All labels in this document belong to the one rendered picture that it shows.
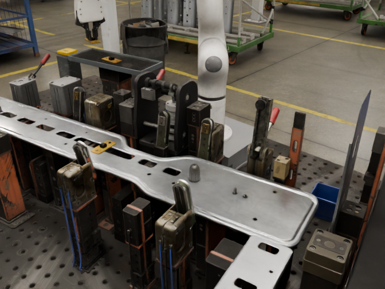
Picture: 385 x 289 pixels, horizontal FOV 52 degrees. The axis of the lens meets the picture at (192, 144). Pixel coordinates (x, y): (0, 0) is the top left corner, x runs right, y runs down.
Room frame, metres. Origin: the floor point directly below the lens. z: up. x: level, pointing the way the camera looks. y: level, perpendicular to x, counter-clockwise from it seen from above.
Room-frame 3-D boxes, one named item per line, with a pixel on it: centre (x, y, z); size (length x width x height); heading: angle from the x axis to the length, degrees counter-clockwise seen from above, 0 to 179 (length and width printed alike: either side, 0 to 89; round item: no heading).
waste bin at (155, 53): (4.24, 0.51, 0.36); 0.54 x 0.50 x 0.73; 139
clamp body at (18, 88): (1.55, 0.70, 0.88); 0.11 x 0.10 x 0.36; 148
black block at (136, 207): (0.81, 0.14, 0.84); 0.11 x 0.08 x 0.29; 148
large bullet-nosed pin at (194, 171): (0.92, -0.01, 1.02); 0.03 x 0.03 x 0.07
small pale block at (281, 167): (0.92, -0.25, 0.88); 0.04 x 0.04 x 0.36; 58
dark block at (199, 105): (1.16, -0.02, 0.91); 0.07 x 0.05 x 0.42; 148
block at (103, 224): (1.11, 0.28, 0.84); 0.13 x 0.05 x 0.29; 148
